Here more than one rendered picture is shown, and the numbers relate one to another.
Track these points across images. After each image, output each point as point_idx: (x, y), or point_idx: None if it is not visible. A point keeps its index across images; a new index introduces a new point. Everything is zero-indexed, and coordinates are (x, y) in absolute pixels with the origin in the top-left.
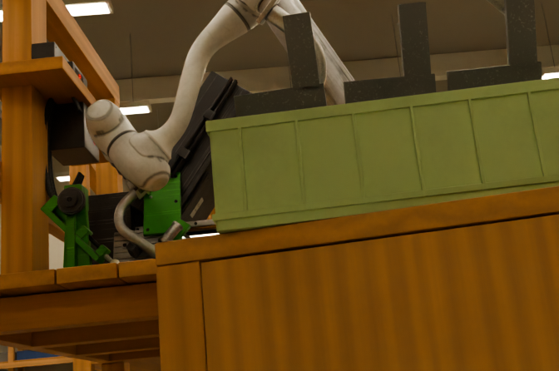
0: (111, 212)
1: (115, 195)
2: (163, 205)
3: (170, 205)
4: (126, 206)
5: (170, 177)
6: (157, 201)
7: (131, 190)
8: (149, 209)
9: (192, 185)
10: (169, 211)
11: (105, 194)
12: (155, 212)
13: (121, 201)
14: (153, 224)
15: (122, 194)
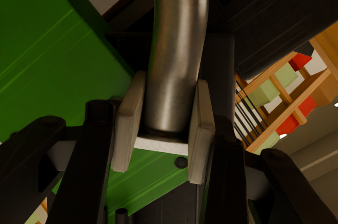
0: None
1: (289, 37)
2: (44, 100)
3: (22, 113)
4: None
5: (111, 204)
6: (75, 100)
7: (179, 87)
8: (78, 52)
9: (52, 203)
10: (0, 87)
11: (333, 21)
12: (42, 54)
13: (186, 1)
14: None
15: (265, 58)
